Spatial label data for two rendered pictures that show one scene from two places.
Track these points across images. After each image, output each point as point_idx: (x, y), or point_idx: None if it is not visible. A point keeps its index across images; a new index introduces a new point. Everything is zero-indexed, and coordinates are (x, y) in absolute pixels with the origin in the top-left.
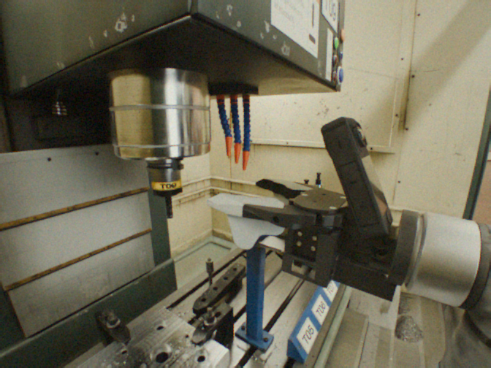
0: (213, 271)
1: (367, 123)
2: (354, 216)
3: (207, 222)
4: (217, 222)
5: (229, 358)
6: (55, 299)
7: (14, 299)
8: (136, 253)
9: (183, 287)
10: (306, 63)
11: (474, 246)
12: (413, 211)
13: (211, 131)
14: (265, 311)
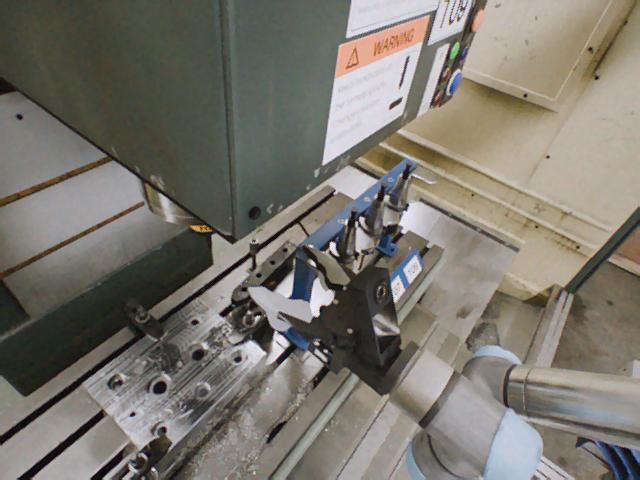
0: (259, 244)
1: (536, 49)
2: (362, 346)
3: None
4: None
5: (267, 354)
6: (61, 277)
7: (11, 284)
8: (157, 216)
9: (219, 262)
10: (378, 140)
11: (430, 401)
12: (411, 351)
13: None
14: (314, 305)
